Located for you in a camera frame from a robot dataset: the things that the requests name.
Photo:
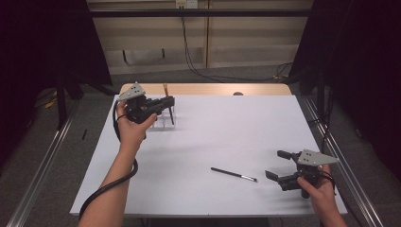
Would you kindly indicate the beige wooden counter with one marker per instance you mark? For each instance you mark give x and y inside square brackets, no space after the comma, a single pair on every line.
[252,38]

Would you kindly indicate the white table sheet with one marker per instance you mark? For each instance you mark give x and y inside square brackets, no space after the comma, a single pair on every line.
[220,142]

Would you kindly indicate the black curtain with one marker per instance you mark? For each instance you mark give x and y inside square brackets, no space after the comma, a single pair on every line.
[362,63]
[38,47]

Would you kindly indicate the aluminium rail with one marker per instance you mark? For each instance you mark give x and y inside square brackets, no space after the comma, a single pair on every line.
[41,170]
[346,164]

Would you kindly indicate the black frame bar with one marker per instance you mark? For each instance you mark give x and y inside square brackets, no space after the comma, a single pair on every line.
[220,13]

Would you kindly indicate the person's left hand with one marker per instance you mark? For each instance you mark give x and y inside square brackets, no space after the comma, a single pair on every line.
[132,132]

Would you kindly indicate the white wall socket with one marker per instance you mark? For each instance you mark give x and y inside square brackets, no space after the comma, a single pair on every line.
[187,3]

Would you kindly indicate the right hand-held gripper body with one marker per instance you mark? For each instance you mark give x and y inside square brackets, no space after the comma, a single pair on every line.
[310,157]

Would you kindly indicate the small black floor item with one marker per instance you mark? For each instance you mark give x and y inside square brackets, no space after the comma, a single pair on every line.
[84,134]

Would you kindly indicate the clear acrylic holder box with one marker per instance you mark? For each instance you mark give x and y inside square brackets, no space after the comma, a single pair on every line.
[162,121]

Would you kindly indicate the black stand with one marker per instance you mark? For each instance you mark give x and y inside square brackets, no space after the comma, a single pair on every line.
[61,101]
[321,94]

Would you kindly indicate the dark table grommet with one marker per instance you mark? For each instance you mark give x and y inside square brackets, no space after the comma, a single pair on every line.
[238,93]

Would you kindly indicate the black brush with gold ferrule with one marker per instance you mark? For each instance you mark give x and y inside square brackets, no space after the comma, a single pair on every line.
[165,90]

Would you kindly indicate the person's right hand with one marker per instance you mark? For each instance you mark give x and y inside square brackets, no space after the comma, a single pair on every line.
[321,192]

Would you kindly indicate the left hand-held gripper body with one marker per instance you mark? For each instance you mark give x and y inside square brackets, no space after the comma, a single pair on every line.
[140,108]

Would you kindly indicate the black pen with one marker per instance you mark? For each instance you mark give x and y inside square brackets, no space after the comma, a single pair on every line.
[233,173]

